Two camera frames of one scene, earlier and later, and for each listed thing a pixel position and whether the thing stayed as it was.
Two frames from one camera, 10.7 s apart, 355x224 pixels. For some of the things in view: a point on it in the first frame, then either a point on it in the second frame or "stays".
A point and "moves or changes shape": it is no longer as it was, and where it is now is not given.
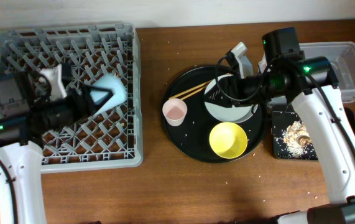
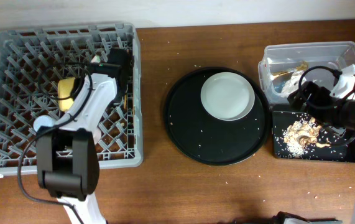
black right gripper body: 246,88 -> 327,108
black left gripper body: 73,107 -> 122,95
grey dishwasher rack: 109,139 stays
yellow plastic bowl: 227,140 moves or changes shape
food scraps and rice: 295,137 stays
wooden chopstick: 189,89 -> 125,102
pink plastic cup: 175,110 -> 97,135
